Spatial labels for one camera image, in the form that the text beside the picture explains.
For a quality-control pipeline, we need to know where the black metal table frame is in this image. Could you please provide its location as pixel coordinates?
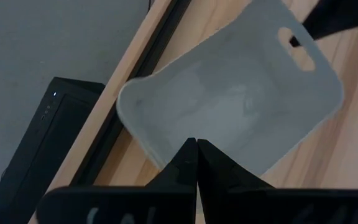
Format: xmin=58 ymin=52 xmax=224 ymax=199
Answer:
xmin=69 ymin=0 xmax=193 ymax=187

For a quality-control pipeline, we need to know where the grey plastic basket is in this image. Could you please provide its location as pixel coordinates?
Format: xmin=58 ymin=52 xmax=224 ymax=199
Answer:
xmin=116 ymin=0 xmax=345 ymax=179

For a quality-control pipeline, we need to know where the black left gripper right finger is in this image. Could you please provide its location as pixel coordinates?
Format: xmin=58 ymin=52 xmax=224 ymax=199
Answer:
xmin=196 ymin=139 xmax=358 ymax=224

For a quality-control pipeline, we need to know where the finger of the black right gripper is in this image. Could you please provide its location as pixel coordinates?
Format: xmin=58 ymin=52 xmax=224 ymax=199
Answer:
xmin=302 ymin=0 xmax=358 ymax=41

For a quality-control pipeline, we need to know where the black computer tower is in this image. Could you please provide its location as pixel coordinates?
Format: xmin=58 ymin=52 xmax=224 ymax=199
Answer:
xmin=0 ymin=77 xmax=106 ymax=224

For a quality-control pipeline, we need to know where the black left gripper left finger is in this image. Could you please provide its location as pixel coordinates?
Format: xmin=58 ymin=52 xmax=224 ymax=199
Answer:
xmin=35 ymin=137 xmax=197 ymax=224

